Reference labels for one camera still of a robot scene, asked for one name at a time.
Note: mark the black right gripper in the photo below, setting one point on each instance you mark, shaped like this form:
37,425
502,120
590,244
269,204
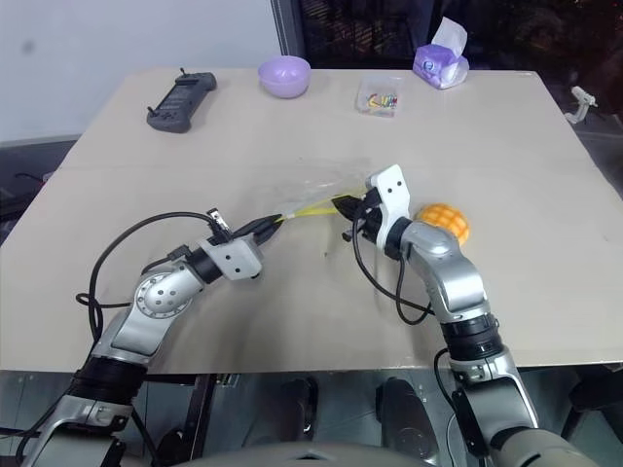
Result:
369,221

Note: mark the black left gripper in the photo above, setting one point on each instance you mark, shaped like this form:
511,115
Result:
247,232

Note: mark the clear yellow-zip plastic bag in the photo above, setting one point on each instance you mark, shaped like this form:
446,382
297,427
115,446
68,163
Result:
316,192

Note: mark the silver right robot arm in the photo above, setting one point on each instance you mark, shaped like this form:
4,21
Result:
452,272

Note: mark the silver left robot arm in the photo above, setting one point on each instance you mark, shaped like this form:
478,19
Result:
156,297

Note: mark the orange round bun snack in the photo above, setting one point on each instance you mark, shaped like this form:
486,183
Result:
445,219

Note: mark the clear box of colourful clips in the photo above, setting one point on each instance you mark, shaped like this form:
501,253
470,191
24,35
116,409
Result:
380,97

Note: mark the purple plastic bowl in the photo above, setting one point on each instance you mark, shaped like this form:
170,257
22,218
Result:
284,78

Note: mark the black handheld remote controller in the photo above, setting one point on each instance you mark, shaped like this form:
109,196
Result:
181,101

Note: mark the purple tissue pack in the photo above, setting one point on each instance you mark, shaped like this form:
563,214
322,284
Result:
440,65

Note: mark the black table leg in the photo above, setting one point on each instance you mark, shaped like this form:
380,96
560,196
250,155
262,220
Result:
200,413

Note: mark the dark rounded shape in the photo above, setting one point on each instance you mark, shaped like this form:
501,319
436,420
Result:
404,418

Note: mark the white plastic clamp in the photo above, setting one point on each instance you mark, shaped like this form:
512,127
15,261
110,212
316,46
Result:
581,104

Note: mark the black chair base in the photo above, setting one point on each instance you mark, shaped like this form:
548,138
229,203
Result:
596,394

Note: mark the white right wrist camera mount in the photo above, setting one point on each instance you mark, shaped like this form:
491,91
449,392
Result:
394,194

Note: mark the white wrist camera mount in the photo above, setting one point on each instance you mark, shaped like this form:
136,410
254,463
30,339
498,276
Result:
232,258
394,194

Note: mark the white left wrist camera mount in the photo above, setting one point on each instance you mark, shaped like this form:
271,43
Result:
232,258

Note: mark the grey metal frame post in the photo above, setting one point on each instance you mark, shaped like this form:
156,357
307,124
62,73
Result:
288,29

